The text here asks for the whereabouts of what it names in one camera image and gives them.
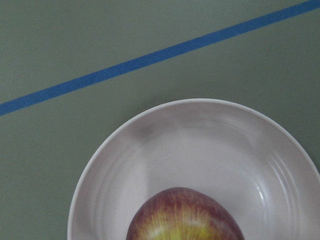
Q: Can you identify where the red apple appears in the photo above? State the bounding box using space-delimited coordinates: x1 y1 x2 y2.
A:
126 187 244 240

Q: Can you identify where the pink plate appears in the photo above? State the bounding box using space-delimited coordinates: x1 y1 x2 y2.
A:
67 99 320 240

